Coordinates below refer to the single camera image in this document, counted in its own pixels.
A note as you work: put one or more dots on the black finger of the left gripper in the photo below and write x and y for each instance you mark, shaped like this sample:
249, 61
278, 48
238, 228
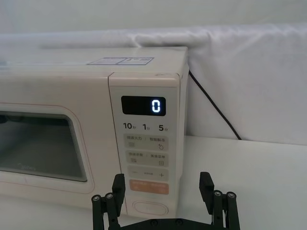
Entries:
118, 189

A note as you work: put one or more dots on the white curtain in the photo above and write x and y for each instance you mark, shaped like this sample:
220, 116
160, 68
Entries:
144, 13

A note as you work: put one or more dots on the oven control panel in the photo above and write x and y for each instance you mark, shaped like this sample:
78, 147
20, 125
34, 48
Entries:
117, 119

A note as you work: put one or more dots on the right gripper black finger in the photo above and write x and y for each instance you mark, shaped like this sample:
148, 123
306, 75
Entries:
207, 187

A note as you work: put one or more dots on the cream microwave oven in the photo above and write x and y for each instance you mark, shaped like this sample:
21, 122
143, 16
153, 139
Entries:
48, 91

